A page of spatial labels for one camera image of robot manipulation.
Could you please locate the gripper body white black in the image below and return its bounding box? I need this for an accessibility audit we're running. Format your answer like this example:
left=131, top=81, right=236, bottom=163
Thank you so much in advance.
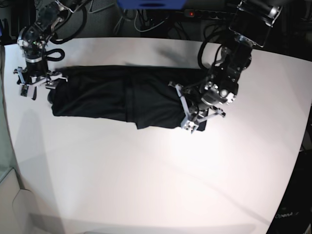
left=168, top=81, right=226, bottom=130
left=13, top=67, right=68, bottom=95

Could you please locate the dark navy long-sleeve shirt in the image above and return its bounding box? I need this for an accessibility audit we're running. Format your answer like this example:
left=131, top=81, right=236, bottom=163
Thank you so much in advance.
left=51, top=65, right=204, bottom=129

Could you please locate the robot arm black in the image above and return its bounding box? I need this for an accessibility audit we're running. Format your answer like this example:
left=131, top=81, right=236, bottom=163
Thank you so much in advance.
left=48, top=0, right=283, bottom=132
left=13, top=0, right=88, bottom=100

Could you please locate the blue box at top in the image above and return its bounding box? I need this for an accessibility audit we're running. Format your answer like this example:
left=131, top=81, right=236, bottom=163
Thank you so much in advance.
left=117, top=0, right=186, bottom=10

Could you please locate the black OpenArm base box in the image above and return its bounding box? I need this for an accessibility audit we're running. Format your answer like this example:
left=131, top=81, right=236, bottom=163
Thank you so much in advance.
left=267, top=150, right=312, bottom=234

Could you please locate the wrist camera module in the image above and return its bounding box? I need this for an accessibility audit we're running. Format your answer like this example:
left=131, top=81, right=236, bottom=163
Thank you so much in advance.
left=19, top=84, right=37, bottom=100
left=180, top=118, right=199, bottom=134

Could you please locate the white cable on floor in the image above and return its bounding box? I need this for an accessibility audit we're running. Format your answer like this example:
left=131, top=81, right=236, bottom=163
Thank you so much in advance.
left=113, top=9, right=169, bottom=34

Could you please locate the black power strip red switch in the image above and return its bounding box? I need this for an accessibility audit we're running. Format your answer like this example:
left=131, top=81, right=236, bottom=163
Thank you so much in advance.
left=183, top=9, right=234, bottom=20

